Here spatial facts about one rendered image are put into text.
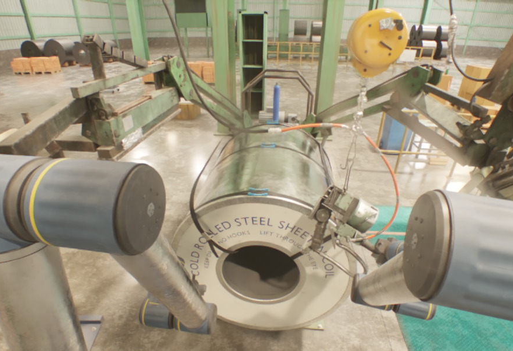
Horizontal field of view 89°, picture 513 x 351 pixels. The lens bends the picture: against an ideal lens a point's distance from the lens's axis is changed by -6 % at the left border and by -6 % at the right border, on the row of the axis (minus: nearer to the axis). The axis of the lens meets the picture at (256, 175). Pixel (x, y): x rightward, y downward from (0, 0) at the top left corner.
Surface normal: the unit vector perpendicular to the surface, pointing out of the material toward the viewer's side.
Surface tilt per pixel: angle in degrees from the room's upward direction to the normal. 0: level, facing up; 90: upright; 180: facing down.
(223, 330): 0
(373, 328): 0
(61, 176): 23
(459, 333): 0
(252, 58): 90
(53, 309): 87
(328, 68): 90
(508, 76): 90
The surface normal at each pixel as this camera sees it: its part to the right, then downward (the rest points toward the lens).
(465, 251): -0.25, -0.18
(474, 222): -0.14, -0.57
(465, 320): 0.00, -0.88
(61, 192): -0.07, -0.36
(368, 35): -0.11, 0.47
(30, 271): 0.81, 0.21
